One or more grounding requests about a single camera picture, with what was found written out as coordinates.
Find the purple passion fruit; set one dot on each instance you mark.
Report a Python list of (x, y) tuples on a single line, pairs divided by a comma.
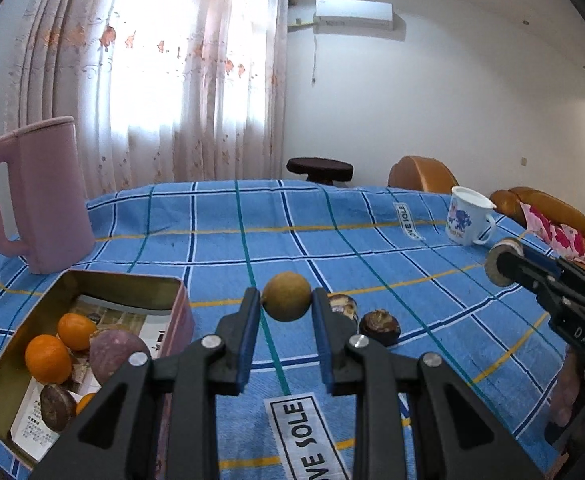
[(115, 355)]

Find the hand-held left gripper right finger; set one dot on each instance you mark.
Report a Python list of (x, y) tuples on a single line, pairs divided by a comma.
[(322, 340)]

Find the person's right hand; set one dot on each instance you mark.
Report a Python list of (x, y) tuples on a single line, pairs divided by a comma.
[(565, 395)]

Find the pink floral cushion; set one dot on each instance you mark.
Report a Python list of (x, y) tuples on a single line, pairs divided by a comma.
[(555, 232)]

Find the brown leather sofa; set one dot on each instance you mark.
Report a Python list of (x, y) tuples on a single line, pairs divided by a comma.
[(552, 207)]

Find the pink plastic kettle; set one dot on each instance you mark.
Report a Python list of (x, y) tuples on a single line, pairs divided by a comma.
[(47, 195)]

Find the partly peeled water chestnut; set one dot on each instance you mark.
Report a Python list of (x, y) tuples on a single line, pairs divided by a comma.
[(495, 276), (345, 305)]

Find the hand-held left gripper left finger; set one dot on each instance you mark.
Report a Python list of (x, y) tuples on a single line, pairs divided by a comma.
[(250, 340)]

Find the dark round stool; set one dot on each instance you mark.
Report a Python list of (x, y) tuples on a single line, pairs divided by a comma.
[(320, 165)]

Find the white wall air conditioner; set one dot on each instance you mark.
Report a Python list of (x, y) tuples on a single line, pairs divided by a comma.
[(353, 12)]

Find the sheer floral curtain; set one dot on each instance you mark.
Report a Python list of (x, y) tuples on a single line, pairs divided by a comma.
[(162, 85)]

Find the tan longan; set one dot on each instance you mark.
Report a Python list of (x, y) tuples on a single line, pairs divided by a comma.
[(286, 296)]

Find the large orange tangerine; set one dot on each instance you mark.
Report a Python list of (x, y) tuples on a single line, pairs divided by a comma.
[(76, 331), (47, 362)]

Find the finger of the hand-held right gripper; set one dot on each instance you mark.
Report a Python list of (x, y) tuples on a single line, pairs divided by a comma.
[(522, 272), (540, 259)]

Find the blue checked tablecloth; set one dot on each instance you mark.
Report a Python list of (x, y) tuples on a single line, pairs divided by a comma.
[(322, 230)]

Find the large dark brown water chestnut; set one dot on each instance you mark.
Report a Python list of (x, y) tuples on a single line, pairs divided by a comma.
[(57, 407)]

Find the brown leather armchair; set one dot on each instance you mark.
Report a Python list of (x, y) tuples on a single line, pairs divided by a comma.
[(420, 175)]

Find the white cup with blue print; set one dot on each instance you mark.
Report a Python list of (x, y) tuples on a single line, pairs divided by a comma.
[(465, 217)]

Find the printed paper sheet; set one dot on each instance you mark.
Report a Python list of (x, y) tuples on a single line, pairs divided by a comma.
[(137, 322)]

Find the small orange tangerine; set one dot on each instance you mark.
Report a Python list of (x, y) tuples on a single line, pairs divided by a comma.
[(85, 404)]

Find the rectangular metal tin box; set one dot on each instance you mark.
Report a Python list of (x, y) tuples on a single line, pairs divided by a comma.
[(117, 282)]

